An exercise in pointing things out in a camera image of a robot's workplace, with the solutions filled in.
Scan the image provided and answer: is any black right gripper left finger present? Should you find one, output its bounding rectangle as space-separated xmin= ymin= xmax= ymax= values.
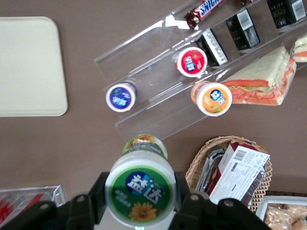
xmin=0 ymin=171 xmax=114 ymax=230

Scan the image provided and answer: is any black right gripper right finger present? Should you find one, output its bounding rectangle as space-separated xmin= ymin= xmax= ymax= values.
xmin=167 ymin=171 xmax=272 ymax=230

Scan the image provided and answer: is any green gum bottle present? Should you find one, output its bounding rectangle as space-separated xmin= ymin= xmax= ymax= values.
xmin=104 ymin=134 xmax=177 ymax=229

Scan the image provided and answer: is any orange gum bottle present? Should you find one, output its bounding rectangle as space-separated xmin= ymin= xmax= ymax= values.
xmin=190 ymin=81 xmax=233 ymax=117

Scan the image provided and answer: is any purple gum bottle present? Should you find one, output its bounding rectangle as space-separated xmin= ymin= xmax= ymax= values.
xmin=105 ymin=81 xmax=138 ymax=113

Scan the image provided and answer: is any beige plastic tray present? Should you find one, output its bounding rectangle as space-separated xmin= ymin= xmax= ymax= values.
xmin=0 ymin=16 xmax=69 ymax=117

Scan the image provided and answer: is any red gum bottle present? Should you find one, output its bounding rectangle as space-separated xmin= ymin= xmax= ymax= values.
xmin=176 ymin=46 xmax=208 ymax=78

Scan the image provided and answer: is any clear acrylic bottle rack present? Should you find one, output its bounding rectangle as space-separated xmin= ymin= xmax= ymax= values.
xmin=0 ymin=184 xmax=66 ymax=230

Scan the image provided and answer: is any white and red cookie box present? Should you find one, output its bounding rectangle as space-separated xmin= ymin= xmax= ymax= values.
xmin=208 ymin=143 xmax=271 ymax=207

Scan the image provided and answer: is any oval tan wicker basket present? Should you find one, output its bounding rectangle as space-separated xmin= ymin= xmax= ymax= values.
xmin=185 ymin=136 xmax=273 ymax=213

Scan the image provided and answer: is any white rectangular dish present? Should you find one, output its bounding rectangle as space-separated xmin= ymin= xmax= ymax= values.
xmin=255 ymin=195 xmax=307 ymax=230

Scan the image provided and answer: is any clear rice snack packet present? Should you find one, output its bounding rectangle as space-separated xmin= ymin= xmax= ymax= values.
xmin=264 ymin=204 xmax=293 ymax=229
xmin=290 ymin=203 xmax=307 ymax=230

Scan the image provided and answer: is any wrapped triangular sandwich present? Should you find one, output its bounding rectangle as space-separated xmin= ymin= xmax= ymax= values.
xmin=220 ymin=45 xmax=297 ymax=106
xmin=289 ymin=33 xmax=307 ymax=64

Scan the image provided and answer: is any clear acrylic step display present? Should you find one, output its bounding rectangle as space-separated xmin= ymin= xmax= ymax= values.
xmin=93 ymin=0 xmax=307 ymax=141

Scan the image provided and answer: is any small black carton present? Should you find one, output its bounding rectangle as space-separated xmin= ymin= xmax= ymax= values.
xmin=225 ymin=8 xmax=261 ymax=51
xmin=266 ymin=0 xmax=307 ymax=30
xmin=195 ymin=27 xmax=229 ymax=68

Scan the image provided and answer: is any Snickers bar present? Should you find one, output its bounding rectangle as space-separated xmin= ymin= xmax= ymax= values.
xmin=183 ymin=0 xmax=226 ymax=30

